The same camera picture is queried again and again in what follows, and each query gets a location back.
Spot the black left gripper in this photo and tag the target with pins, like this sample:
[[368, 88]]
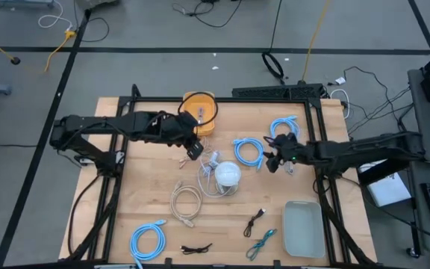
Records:
[[174, 129]]

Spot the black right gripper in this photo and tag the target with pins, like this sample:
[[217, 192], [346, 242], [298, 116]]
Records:
[[291, 149]]

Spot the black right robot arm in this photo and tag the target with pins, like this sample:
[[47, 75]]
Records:
[[349, 151]]

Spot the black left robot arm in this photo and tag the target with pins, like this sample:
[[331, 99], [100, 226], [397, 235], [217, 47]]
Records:
[[88, 123]]

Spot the yellow plastic bin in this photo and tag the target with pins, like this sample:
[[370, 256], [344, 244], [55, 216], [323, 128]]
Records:
[[204, 102]]

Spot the black perforated bar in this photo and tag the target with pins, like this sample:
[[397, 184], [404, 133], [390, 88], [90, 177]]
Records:
[[274, 92]]

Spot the white globe lamp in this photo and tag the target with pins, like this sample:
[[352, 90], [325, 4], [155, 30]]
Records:
[[228, 172]]

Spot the grey plastic bin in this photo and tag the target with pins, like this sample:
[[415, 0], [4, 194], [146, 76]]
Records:
[[304, 229]]

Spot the white flat box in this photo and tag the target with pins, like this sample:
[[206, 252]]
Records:
[[388, 188]]

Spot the desk caster wheel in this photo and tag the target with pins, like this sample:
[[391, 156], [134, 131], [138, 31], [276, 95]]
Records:
[[412, 252]]

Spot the black floor puck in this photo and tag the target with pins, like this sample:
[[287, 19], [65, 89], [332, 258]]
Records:
[[15, 60]]

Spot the grey equipment base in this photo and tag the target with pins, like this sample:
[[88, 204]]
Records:
[[21, 3]]

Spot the black aluminium table frame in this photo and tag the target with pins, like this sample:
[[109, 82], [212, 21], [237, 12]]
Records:
[[237, 100]]

